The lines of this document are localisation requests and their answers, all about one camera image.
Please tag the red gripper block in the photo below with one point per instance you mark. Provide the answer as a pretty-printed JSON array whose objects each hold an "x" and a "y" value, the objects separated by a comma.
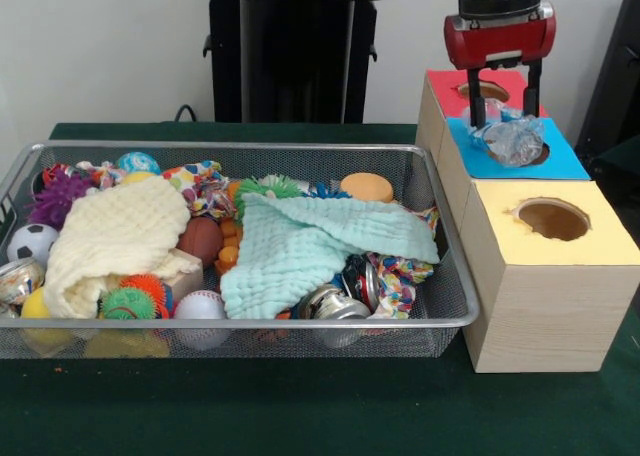
[{"x": 500, "y": 43}]

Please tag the crushed clear plastic bottle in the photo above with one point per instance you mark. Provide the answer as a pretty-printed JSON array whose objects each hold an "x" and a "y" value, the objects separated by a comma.
[{"x": 515, "y": 143}]

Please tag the cream waffle cloth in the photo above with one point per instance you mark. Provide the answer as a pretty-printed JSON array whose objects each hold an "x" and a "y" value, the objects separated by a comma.
[{"x": 115, "y": 226}]

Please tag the wooden box with three holes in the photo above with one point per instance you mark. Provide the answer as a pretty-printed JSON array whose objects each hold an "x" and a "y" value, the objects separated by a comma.
[{"x": 550, "y": 316}]

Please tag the black chair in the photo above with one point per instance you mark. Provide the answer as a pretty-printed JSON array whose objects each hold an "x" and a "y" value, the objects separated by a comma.
[{"x": 620, "y": 51}]

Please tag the dark green side table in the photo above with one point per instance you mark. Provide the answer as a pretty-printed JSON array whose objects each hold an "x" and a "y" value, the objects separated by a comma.
[{"x": 620, "y": 156}]

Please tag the orange round sponge disc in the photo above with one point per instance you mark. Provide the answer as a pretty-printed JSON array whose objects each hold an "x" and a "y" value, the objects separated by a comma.
[{"x": 367, "y": 186}]

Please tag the mint green waffle cloth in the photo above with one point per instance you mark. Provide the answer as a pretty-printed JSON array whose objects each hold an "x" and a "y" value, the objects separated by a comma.
[{"x": 310, "y": 246}]

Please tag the white baseball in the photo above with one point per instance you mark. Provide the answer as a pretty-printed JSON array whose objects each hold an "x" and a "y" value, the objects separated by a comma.
[{"x": 200, "y": 306}]

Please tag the dark green table cloth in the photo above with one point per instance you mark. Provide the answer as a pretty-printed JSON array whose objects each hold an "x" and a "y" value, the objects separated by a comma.
[{"x": 300, "y": 406}]

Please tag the blue globe ball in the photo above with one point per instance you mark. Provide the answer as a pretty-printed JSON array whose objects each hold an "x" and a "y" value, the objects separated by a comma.
[{"x": 137, "y": 162}]

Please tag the green and orange spiky ball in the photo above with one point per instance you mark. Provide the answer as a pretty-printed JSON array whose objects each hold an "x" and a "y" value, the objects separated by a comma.
[{"x": 125, "y": 303}]

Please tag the purple spiky ball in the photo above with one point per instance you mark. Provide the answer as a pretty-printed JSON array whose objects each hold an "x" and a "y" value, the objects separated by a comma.
[{"x": 57, "y": 196}]

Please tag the small soccer ball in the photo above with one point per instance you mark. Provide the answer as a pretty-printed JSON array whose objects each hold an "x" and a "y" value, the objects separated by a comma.
[{"x": 30, "y": 243}]

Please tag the yellow foam ball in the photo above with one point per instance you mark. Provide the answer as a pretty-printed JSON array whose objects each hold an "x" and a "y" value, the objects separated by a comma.
[{"x": 36, "y": 303}]

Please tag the crushed silver drink can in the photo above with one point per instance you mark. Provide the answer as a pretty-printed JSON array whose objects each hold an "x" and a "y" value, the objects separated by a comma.
[{"x": 22, "y": 278}]

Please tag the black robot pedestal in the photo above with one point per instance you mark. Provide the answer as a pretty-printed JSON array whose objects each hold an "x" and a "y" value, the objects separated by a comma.
[{"x": 300, "y": 51}]

